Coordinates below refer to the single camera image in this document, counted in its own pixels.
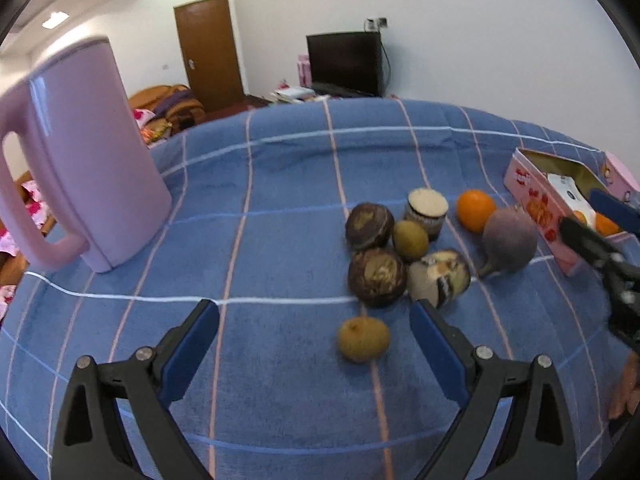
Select person right hand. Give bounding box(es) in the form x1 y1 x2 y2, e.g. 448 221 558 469
608 352 640 420

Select purple beet shaped fruit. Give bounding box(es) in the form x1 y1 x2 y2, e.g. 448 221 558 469
477 208 537 278

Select pink electric kettle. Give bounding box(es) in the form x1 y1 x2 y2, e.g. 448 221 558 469
1 36 171 273

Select dark brown passion fruit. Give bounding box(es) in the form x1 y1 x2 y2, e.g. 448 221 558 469
345 203 395 252

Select mottled brown white fruit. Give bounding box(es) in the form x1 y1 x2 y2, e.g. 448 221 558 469
407 249 471 309

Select brown leather sofa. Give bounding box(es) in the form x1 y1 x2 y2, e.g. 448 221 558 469
128 84 206 146

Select white tv stand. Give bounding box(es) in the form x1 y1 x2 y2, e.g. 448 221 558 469
271 87 318 104

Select orange tangerine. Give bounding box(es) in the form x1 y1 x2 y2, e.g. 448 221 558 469
456 190 497 234
594 212 620 237

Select green kiwi fruit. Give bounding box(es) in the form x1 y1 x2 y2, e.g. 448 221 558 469
392 220 430 262
337 316 390 363

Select black television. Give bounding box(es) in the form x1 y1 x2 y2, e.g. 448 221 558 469
307 32 384 98

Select brown wooden door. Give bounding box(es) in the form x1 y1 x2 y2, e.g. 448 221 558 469
174 0 245 112

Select pink rectangular tin box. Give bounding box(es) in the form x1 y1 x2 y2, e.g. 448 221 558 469
503 148 628 276

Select cut brown cylinder fruit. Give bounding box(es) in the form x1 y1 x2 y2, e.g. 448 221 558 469
405 188 449 242

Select blue plaid tablecloth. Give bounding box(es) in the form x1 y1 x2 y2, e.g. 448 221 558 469
0 96 632 480

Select printed paper leaflet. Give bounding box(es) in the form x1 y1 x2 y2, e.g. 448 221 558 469
547 174 596 228

